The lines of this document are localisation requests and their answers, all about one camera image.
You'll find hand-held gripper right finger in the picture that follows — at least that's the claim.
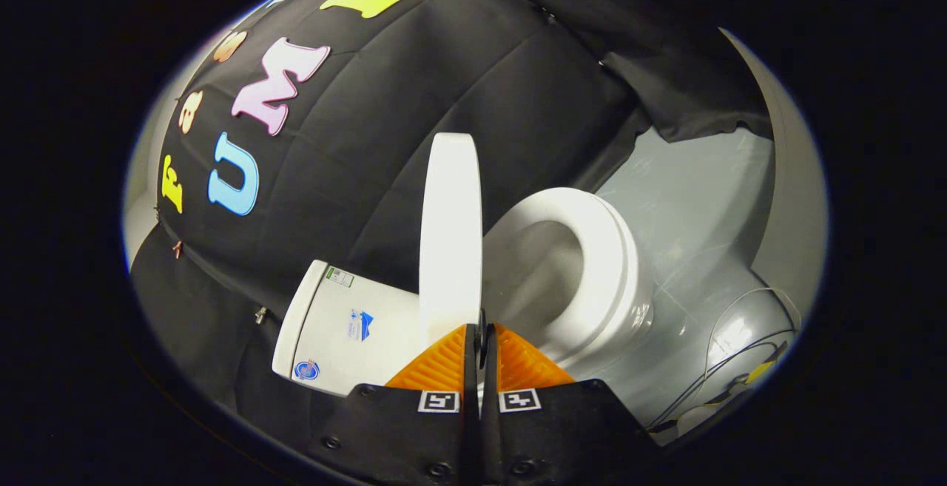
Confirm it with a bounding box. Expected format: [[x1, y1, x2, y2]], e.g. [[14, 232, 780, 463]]
[[479, 322, 653, 486]]

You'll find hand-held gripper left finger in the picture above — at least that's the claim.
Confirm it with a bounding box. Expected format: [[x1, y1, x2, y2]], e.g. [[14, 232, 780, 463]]
[[307, 323, 482, 486]]

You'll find white toilet tank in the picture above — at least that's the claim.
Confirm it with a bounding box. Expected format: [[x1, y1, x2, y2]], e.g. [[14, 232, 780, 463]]
[[272, 260, 424, 398]]

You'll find black backdrop cloth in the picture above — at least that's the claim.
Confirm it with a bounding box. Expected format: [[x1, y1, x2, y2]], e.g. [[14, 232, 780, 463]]
[[129, 0, 775, 428]]

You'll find thin black cable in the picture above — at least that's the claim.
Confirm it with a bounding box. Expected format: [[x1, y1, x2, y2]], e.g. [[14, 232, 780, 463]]
[[647, 329, 797, 433]]

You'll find thin white cable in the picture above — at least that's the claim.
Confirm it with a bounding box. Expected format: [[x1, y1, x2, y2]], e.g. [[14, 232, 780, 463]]
[[705, 287, 803, 387]]

